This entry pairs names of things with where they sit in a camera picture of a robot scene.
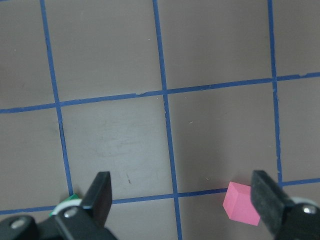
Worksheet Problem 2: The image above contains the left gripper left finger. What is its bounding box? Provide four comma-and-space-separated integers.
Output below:
0, 171, 116, 240

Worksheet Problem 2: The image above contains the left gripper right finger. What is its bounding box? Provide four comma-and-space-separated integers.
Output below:
250, 170, 320, 240

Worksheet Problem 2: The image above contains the green cube near left base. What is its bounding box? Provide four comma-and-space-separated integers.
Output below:
49, 193, 82, 217

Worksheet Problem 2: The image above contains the pink cube far side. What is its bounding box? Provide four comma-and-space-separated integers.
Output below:
222, 181, 261, 226

